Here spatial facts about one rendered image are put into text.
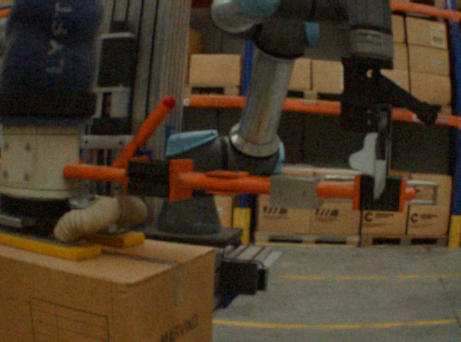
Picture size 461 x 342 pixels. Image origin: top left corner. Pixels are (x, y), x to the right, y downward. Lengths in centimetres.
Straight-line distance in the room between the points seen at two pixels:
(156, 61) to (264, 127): 41
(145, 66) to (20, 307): 104
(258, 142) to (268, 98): 13
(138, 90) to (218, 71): 659
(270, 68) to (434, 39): 693
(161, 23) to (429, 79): 663
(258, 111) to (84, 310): 80
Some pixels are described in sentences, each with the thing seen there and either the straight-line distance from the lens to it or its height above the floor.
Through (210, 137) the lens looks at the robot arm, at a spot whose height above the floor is 126.
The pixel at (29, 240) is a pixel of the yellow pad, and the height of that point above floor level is 109.
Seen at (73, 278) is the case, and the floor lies 106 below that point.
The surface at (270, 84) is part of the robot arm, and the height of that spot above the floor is 138.
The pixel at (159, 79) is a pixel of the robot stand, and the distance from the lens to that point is 195.
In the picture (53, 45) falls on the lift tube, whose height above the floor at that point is 142.
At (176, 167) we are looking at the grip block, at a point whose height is 122.
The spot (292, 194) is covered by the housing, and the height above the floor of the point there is 119.
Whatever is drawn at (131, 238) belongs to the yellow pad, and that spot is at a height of 109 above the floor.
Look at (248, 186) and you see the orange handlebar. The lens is 109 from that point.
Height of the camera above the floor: 129
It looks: 3 degrees down
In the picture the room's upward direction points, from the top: 2 degrees clockwise
